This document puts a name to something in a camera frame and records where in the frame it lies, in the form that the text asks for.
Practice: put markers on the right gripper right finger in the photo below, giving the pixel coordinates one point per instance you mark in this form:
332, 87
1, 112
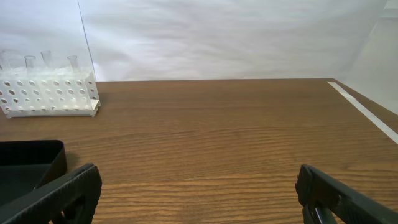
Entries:
335, 199

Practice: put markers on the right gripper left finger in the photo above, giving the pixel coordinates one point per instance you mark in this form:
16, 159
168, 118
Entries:
59, 196

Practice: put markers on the black tray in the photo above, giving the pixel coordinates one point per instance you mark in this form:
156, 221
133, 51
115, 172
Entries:
21, 168

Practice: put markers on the white test tube rack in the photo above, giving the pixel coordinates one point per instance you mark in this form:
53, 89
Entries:
46, 93

